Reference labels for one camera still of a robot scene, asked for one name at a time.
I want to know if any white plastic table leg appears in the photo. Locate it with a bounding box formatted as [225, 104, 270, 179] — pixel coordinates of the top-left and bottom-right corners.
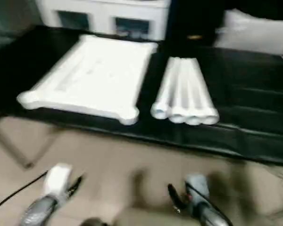
[179, 58, 204, 126]
[150, 56, 178, 120]
[186, 57, 221, 125]
[168, 57, 190, 124]

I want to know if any white plastic table top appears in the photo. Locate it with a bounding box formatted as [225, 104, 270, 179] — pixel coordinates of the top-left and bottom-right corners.
[16, 34, 159, 127]

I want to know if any dark round robot torso part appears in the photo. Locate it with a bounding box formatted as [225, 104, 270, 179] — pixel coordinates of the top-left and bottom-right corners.
[82, 218, 107, 226]

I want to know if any white sideboard cabinet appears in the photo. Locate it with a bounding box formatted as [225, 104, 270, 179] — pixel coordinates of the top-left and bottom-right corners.
[35, 0, 172, 41]

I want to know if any grey pillow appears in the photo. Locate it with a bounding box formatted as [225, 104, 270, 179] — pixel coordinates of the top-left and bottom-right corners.
[213, 9, 283, 56]

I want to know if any black cabinet with gold label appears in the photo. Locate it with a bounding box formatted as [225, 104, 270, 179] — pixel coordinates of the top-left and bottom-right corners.
[166, 0, 227, 48]

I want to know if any grey curtain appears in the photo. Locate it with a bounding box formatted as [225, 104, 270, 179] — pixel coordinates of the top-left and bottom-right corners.
[0, 0, 36, 41]

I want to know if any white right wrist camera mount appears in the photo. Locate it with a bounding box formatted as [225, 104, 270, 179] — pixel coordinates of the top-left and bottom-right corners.
[185, 173, 211, 212]

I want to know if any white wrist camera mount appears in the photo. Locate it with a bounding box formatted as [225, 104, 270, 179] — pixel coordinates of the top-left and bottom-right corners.
[42, 163, 73, 203]
[185, 173, 211, 212]

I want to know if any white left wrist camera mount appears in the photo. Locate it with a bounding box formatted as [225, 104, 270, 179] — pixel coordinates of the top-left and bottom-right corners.
[42, 163, 73, 203]

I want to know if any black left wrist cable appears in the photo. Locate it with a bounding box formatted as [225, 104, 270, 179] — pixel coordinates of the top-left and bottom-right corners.
[0, 170, 49, 212]

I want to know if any black metal frame leg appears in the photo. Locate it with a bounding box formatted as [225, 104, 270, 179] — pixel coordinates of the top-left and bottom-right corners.
[0, 122, 36, 169]

